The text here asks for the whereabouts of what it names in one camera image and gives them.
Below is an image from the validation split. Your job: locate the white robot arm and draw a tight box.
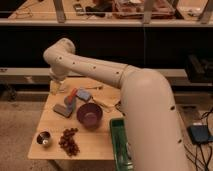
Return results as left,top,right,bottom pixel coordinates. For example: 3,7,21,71
43,38,189,171

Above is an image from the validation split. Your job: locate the small metal cup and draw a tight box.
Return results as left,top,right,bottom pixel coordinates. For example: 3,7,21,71
36,131,52,147

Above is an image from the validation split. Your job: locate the red and blue tool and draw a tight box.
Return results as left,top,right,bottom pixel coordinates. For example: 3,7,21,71
64,88,77,110

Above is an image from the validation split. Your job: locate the blue sponge block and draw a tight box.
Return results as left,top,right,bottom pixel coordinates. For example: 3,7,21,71
76,89,91,101

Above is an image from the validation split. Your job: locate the wooden table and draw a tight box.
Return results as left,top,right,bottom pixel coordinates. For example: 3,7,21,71
28,77,122,160

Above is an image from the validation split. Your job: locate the small metal fork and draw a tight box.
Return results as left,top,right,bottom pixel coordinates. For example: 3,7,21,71
84,86,103,90

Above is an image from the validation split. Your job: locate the purple bowl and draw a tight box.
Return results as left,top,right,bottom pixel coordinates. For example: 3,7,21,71
77,103,103,128

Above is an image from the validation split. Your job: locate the bunch of dark grapes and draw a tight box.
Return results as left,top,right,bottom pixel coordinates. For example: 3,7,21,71
59,128,80,156

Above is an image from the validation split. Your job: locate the green plastic tray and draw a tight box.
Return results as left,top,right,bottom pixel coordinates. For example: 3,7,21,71
109,118,133,171

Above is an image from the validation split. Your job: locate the black box on floor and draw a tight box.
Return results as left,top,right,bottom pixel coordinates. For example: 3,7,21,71
187,125,213,144

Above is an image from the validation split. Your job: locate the wooden handled utensil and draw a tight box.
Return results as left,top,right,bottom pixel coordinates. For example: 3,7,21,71
92,97,120,113

